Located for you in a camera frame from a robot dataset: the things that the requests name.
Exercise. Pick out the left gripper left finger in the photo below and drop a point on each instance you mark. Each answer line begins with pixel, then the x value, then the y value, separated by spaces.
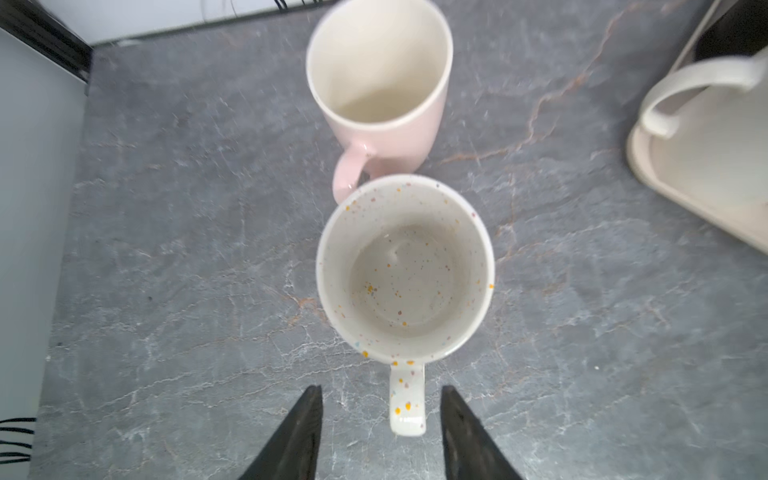
pixel 292 451

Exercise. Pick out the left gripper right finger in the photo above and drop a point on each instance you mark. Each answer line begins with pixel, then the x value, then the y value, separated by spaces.
pixel 469 451

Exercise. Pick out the speckled cream mug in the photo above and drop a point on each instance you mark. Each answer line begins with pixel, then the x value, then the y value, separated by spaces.
pixel 405 272

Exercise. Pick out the pink mug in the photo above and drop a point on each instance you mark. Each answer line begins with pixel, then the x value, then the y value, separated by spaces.
pixel 379 71

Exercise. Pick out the black mug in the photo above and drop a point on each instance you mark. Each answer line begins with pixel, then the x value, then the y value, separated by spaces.
pixel 741 31

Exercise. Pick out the white mug with handle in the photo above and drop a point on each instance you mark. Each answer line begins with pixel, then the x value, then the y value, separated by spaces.
pixel 735 72

